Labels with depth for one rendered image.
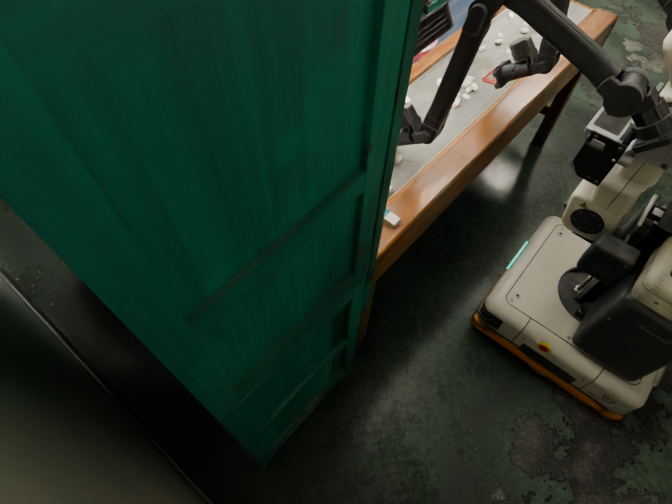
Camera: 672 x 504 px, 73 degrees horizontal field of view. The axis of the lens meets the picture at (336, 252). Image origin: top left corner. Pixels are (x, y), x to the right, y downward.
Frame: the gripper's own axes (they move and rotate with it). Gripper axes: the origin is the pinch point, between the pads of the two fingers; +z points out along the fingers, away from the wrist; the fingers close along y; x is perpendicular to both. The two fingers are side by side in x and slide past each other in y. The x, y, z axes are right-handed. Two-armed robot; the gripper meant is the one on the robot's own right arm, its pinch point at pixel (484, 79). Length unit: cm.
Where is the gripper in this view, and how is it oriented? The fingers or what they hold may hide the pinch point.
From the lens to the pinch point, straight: 191.1
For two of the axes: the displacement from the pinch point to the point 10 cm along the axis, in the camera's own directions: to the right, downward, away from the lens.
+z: -5.7, -0.9, 8.1
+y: -6.7, 6.3, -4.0
